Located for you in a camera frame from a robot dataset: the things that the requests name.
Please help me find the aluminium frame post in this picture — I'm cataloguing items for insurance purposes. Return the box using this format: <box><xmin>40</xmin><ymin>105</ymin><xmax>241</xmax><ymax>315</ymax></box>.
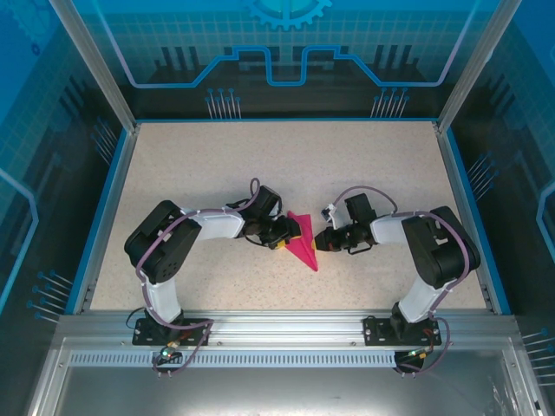
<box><xmin>49</xmin><ymin>0</ymin><xmax>140</xmax><ymax>133</ymax></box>
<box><xmin>436</xmin><ymin>0</ymin><xmax>507</xmax><ymax>133</ymax></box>

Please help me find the long aluminium base rail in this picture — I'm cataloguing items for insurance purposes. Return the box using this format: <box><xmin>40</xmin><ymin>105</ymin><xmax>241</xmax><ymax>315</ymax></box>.
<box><xmin>55</xmin><ymin>308</ymin><xmax>524</xmax><ymax>348</ymax></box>

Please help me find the aluminium side rail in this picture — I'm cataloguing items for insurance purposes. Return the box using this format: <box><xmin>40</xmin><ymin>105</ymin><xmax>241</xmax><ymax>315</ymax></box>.
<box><xmin>71</xmin><ymin>122</ymin><xmax>142</xmax><ymax>315</ymax></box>
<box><xmin>432</xmin><ymin>120</ymin><xmax>500</xmax><ymax>314</ymax></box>

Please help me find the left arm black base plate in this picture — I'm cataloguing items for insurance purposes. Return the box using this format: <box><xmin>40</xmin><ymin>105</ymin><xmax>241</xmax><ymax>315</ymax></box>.
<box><xmin>132</xmin><ymin>316</ymin><xmax>214</xmax><ymax>347</ymax></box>

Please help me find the grey metal bench tray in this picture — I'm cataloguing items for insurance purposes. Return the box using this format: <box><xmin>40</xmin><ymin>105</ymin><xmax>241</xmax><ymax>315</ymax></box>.
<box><xmin>25</xmin><ymin>335</ymin><xmax>550</xmax><ymax>416</ymax></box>

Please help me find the pink paper sheet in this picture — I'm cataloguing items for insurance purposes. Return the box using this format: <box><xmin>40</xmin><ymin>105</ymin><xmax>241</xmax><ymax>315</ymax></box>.
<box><xmin>284</xmin><ymin>211</ymin><xmax>321</xmax><ymax>273</ymax></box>

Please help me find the slotted aluminium cable duct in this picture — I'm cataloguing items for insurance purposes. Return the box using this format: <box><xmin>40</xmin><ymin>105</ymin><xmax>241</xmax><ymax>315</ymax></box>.
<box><xmin>68</xmin><ymin>351</ymin><xmax>403</xmax><ymax>369</ymax></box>

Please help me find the brass connector with green light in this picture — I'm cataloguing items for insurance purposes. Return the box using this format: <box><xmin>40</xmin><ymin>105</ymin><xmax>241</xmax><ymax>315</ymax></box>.
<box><xmin>404</xmin><ymin>345</ymin><xmax>435</xmax><ymax>361</ymax></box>
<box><xmin>158</xmin><ymin>341</ymin><xmax>182</xmax><ymax>361</ymax></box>

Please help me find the blue table border strip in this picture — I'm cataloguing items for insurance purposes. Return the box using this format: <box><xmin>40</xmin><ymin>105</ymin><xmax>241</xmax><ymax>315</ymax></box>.
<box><xmin>63</xmin><ymin>128</ymin><xmax>132</xmax><ymax>315</ymax></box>
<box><xmin>445</xmin><ymin>128</ymin><xmax>513</xmax><ymax>315</ymax></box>

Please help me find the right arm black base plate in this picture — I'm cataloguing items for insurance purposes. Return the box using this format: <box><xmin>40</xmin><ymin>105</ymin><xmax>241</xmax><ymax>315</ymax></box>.
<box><xmin>362</xmin><ymin>315</ymin><xmax>444</xmax><ymax>348</ymax></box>

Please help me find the thin black cable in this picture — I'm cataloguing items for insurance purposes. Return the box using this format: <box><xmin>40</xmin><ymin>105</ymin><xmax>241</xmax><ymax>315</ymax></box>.
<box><xmin>126</xmin><ymin>306</ymin><xmax>147</xmax><ymax>331</ymax></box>

